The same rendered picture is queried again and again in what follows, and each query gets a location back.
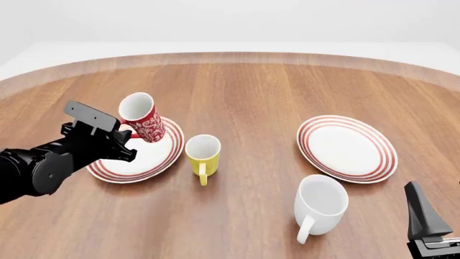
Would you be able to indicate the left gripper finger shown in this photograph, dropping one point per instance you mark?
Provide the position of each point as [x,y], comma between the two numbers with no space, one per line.
[123,136]
[125,155]

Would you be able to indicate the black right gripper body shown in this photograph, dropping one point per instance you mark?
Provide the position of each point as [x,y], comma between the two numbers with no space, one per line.
[436,246]

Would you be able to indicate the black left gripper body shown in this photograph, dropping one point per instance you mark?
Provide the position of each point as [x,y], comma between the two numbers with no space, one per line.
[94,144]

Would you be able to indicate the red patterned mug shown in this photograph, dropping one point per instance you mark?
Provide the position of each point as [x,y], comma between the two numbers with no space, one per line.
[145,121]

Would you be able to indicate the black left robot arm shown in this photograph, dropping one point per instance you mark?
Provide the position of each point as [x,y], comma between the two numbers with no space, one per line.
[39,167]

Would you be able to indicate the white plate with red rings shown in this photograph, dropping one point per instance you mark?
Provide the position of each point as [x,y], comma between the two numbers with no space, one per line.
[151,159]
[346,149]

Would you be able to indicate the small flat plate on stalk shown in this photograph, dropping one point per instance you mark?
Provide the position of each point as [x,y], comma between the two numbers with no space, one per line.
[92,115]

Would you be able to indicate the yellow mug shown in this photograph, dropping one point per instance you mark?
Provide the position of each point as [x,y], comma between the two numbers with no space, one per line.
[203,157]

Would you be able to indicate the white mug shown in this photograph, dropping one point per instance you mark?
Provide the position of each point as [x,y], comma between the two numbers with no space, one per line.
[320,205]

